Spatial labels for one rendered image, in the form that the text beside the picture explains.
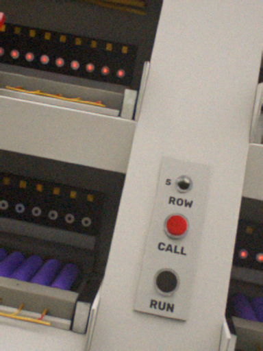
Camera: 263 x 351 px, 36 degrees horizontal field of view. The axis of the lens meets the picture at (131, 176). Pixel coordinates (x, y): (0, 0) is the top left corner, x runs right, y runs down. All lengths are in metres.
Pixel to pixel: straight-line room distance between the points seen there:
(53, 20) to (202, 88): 0.34
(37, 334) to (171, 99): 0.22
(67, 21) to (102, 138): 0.32
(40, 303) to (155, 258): 0.11
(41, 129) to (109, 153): 0.06
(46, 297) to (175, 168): 0.16
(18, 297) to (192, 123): 0.21
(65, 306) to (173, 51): 0.24
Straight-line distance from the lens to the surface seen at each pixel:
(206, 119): 0.35
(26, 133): 0.36
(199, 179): 0.33
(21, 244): 0.49
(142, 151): 0.33
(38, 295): 0.37
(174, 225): 0.32
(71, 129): 0.35
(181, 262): 0.32
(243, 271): 0.50
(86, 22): 0.64
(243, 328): 0.40
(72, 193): 0.48
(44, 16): 0.65
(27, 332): 0.37
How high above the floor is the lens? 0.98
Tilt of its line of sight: 13 degrees up
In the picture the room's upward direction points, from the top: 12 degrees clockwise
